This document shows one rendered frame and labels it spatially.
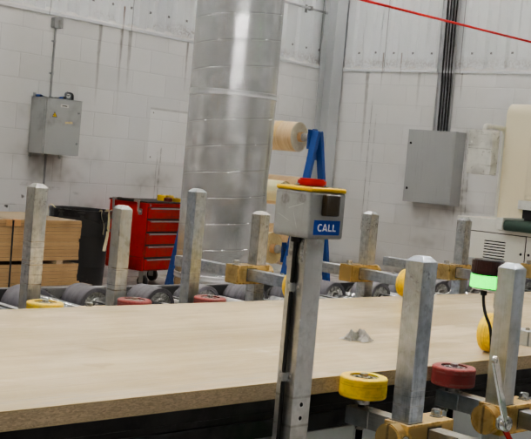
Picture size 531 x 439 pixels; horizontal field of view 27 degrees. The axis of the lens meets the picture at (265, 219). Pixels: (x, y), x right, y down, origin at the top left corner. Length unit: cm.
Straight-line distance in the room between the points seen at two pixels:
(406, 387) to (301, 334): 27
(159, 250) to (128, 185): 98
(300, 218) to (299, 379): 22
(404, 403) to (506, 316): 28
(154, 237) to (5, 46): 215
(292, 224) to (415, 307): 30
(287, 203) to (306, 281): 11
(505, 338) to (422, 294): 26
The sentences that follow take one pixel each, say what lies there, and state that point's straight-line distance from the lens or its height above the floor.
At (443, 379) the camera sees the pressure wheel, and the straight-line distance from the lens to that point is 202.
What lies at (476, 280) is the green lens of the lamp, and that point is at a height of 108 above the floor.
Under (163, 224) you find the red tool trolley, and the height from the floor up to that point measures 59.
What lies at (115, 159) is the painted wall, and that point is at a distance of 1072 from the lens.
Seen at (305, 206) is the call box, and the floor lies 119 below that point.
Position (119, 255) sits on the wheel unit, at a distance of 265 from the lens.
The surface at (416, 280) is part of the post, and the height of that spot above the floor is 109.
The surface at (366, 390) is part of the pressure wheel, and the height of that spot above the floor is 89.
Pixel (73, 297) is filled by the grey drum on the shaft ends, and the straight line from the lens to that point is 313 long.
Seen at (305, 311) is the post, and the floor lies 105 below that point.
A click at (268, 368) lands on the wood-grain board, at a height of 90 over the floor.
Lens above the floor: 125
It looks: 3 degrees down
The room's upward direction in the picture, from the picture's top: 5 degrees clockwise
